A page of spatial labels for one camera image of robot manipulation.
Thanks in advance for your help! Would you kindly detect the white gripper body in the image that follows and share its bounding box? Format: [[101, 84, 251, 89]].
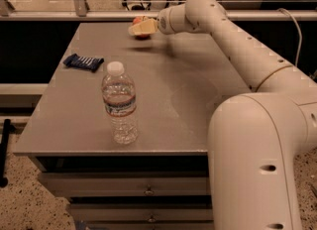
[[157, 7, 180, 35]]

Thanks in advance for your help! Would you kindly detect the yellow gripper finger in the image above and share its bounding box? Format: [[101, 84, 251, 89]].
[[128, 19, 158, 36]]

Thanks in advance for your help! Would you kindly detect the red apple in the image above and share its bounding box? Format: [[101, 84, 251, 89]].
[[132, 16, 150, 39]]

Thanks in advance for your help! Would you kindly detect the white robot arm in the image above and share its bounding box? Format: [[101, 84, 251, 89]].
[[129, 0, 317, 230]]

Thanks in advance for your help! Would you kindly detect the clear plastic water bottle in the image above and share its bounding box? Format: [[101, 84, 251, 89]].
[[101, 61, 138, 145]]

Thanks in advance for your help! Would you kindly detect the blue snack bar wrapper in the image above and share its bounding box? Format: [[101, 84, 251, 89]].
[[62, 54, 104, 72]]

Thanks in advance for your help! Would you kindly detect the grey drawer cabinet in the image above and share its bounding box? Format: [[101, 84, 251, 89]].
[[14, 23, 247, 230]]

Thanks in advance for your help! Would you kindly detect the upper grey drawer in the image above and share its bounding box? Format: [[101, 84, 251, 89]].
[[39, 172, 210, 197]]

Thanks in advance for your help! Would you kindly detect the grey drawer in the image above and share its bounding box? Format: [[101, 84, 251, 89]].
[[67, 204, 213, 223], [39, 172, 210, 197]]

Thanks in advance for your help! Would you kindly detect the black bar on floor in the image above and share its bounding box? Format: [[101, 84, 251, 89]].
[[0, 119, 11, 187]]

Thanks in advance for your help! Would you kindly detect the lower grey drawer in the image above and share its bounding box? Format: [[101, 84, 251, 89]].
[[67, 204, 213, 223]]

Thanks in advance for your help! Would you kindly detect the white cable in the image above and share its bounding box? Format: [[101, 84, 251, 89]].
[[276, 7, 303, 68]]

